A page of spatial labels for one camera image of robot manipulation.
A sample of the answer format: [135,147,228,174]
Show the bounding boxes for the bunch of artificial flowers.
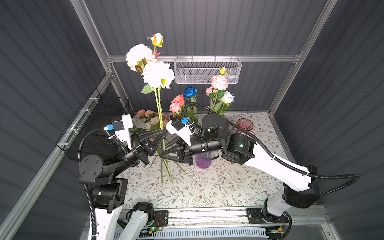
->
[130,109,175,184]

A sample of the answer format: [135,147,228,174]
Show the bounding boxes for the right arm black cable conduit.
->
[183,102,362,240]

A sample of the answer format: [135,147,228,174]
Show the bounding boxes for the pink cream peony spray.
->
[206,67,229,114]

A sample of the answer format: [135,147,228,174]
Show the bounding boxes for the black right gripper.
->
[158,134,222,165]

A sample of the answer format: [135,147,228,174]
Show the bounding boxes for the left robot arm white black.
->
[78,128,167,240]

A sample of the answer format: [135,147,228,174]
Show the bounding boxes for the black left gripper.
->
[111,128,166,181]

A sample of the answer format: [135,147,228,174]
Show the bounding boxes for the blue rose stem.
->
[183,86,198,103]

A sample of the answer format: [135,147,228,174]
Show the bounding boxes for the white wire mesh basket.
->
[173,58,242,85]

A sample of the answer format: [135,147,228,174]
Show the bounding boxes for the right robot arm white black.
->
[161,114,320,223]

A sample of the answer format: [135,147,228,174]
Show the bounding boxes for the red glass vase with ribbon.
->
[236,118,254,132]

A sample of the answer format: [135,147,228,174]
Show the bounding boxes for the black wire mesh basket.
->
[56,87,134,164]

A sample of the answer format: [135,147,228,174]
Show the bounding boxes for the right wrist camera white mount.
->
[166,116,194,147]

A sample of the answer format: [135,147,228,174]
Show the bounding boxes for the white peony spray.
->
[125,32,176,184]

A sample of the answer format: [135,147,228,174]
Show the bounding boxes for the light pink rose stem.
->
[169,103,183,115]

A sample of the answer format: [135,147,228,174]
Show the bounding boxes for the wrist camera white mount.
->
[166,116,194,147]
[104,114,133,150]

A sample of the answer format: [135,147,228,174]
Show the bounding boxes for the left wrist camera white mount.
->
[104,114,133,150]

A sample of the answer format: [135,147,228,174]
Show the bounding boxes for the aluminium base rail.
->
[79,205,328,240]

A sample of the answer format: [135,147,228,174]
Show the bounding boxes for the pink red rose stem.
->
[172,95,186,105]

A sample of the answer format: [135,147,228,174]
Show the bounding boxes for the blue purple glass vase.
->
[195,153,212,169]

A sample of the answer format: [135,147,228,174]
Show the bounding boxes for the white rose stem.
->
[220,91,235,113]

